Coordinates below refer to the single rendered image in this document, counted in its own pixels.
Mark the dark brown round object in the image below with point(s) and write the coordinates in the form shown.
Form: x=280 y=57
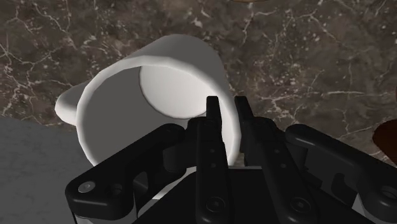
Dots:
x=386 y=138

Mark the white mug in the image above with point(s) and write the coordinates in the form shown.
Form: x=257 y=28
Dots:
x=130 y=102

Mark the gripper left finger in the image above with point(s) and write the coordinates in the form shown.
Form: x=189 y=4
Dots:
x=211 y=161

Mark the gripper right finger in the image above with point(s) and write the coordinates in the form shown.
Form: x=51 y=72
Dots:
x=279 y=167

